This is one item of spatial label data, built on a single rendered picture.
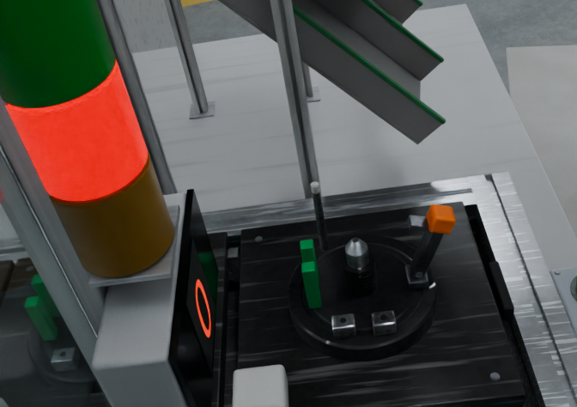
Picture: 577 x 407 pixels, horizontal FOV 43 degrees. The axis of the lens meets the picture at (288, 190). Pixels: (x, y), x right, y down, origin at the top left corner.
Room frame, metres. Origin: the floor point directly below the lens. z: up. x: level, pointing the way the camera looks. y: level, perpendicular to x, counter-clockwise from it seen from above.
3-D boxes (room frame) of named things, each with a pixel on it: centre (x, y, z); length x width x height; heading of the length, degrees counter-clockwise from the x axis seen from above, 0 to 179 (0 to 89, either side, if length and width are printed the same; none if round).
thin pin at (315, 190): (0.51, -0.02, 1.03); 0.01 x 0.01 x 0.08
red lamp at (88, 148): (0.28, 0.09, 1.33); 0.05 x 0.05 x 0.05
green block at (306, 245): (0.47, -0.01, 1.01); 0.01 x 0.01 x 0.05; 85
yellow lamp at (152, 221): (0.28, 0.09, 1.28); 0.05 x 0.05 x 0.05
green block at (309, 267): (0.45, 0.00, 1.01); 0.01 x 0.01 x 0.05; 85
